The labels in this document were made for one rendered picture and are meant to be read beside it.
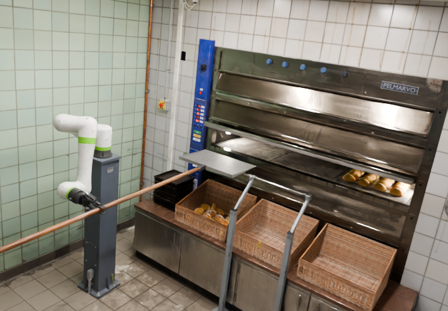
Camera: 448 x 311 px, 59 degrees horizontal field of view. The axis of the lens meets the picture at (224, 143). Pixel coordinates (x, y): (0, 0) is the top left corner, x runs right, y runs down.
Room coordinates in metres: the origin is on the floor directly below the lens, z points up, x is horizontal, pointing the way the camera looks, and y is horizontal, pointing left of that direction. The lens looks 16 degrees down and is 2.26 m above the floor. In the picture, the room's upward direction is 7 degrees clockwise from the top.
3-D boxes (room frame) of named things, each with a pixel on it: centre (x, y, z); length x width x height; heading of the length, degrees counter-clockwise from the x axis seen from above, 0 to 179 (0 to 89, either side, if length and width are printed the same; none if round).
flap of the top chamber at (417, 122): (3.14, -0.63, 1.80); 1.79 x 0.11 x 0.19; 56
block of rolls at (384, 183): (3.18, -1.35, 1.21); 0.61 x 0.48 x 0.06; 146
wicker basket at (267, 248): (2.91, -0.49, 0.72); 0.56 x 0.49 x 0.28; 55
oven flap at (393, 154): (3.14, -0.63, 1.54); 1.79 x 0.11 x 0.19; 56
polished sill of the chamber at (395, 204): (3.16, -0.64, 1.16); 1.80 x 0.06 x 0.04; 56
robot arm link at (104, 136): (2.93, 0.95, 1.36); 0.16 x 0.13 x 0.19; 93
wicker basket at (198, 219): (3.24, 0.01, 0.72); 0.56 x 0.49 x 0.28; 57
